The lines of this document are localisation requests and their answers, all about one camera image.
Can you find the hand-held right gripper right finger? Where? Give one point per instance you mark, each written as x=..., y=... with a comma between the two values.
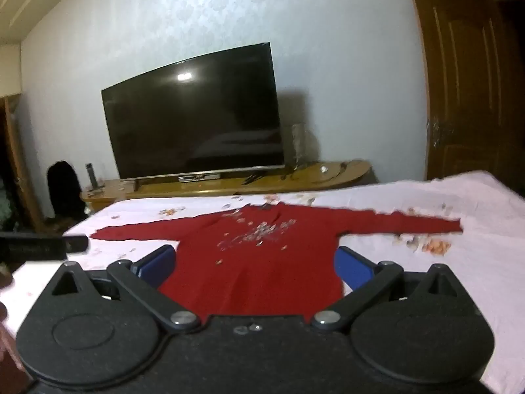
x=352, y=269

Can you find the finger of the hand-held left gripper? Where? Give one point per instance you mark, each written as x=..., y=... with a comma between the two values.
x=76, y=243

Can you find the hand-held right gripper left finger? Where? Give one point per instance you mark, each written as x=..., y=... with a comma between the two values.
x=158, y=264

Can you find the red sweater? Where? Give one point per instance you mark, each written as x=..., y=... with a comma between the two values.
x=262, y=262

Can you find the black chair back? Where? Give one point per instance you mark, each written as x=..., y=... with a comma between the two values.
x=63, y=188

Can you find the black upright device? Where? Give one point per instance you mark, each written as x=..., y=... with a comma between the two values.
x=91, y=175

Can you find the wooden wardrobe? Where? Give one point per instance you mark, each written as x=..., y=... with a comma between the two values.
x=12, y=164

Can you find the silver set-top box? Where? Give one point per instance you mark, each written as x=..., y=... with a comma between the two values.
x=199, y=178

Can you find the wooden television stand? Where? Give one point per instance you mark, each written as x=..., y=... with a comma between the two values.
x=229, y=187

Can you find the floral bed sheet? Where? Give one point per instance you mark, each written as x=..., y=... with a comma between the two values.
x=484, y=254

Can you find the clear plastic vase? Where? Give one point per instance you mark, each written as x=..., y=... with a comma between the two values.
x=297, y=141

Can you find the black flat-screen television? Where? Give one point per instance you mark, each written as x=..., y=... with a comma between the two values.
x=192, y=119

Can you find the brown wooden door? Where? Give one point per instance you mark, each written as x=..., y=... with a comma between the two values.
x=467, y=90

